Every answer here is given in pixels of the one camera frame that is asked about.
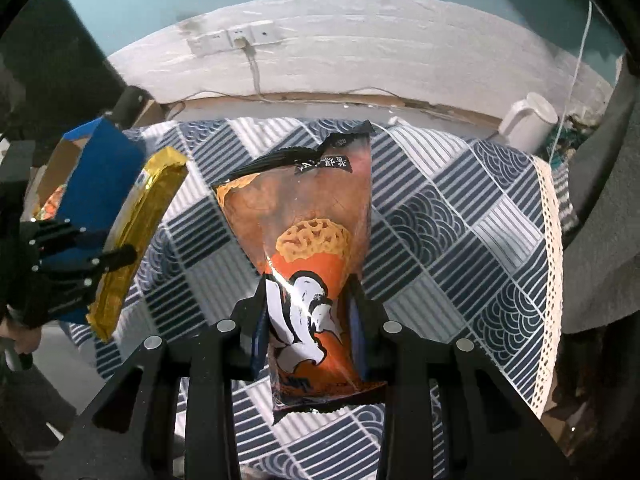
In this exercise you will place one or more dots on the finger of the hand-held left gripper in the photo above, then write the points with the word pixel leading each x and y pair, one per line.
pixel 107 260
pixel 62 235

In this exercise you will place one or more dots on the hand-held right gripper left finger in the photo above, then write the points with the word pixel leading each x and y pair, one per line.
pixel 260 332

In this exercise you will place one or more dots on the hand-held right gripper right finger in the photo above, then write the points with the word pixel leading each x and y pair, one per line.
pixel 357 332

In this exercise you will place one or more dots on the red orange fries snack bag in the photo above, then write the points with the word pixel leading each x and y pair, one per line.
pixel 50 203

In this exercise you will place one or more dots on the yellow biscuit packet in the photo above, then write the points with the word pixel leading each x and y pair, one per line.
pixel 145 220

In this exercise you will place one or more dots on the blue cardboard box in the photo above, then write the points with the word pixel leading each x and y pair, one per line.
pixel 100 180

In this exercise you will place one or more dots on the orange snack bag white print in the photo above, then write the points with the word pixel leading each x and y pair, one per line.
pixel 310 210

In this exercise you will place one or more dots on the person's left hand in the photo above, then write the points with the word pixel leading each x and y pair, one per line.
pixel 22 340

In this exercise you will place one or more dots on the navy white patterned tablecloth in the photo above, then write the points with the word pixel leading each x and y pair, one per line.
pixel 450 240

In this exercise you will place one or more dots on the dark panel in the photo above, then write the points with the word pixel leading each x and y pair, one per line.
pixel 50 60

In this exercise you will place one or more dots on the white kettle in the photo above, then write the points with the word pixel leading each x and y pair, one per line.
pixel 530 120

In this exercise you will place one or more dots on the grey hanging coat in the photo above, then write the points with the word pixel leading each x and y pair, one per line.
pixel 605 210

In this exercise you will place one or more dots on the white wall socket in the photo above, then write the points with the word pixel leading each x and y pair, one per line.
pixel 264 31
pixel 207 43
pixel 239 36

